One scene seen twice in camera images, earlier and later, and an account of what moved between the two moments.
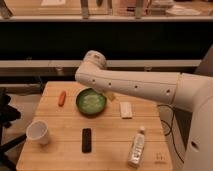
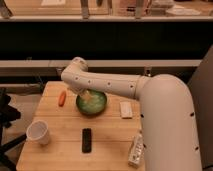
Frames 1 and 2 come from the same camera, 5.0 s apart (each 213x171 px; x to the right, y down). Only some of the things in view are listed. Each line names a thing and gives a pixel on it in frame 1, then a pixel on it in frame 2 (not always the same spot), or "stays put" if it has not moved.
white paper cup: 37,131 stays put
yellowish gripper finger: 111,97 → 86,95
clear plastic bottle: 137,149 stays put
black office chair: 8,115 stays put
